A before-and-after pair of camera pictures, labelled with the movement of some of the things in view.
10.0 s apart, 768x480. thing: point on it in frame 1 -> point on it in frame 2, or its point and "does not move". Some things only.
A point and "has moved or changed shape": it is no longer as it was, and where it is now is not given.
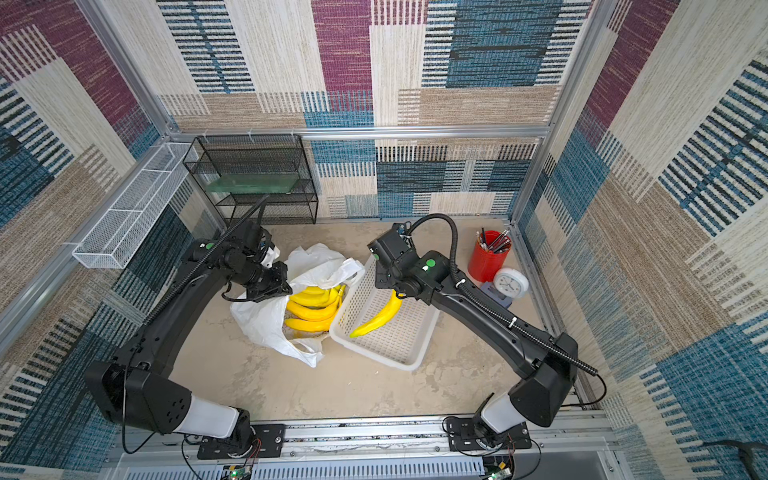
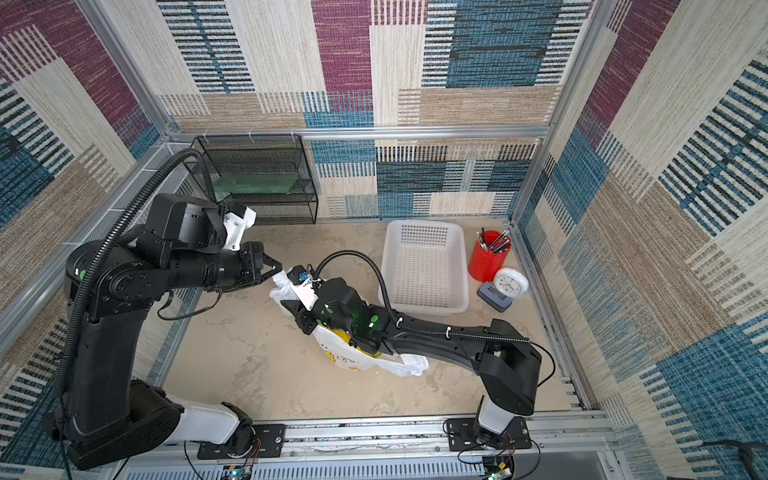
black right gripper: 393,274 -> 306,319
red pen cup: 484,264 does not move
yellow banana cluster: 313,308 has moved or changed shape
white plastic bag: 312,265 -> 340,350
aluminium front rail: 582,447 does not move
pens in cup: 499,245 does not move
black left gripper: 281,287 -> 254,254
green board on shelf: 256,183 does not move
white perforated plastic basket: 400,342 has moved or changed shape
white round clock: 508,284 does not move
